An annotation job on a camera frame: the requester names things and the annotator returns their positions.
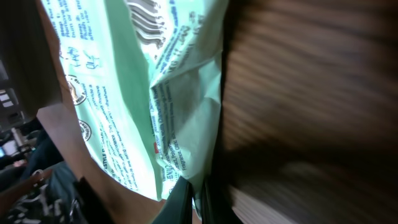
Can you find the teal snack packet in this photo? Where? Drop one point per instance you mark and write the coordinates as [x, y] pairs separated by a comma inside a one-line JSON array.
[[144, 76]]

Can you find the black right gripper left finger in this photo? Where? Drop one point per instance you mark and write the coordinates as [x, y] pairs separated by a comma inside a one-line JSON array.
[[178, 206]]

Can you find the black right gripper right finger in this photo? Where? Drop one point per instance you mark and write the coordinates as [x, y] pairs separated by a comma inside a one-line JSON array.
[[215, 209]]

